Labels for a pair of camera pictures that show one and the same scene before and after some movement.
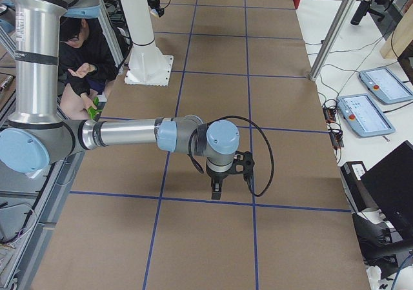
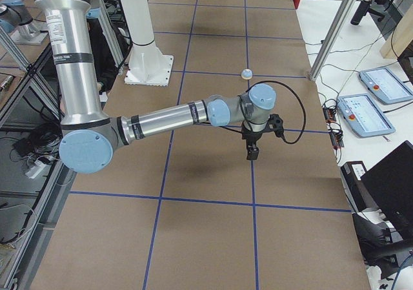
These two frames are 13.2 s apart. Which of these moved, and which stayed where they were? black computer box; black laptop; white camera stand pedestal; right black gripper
Moved: right black gripper
Stayed: black laptop; white camera stand pedestal; black computer box
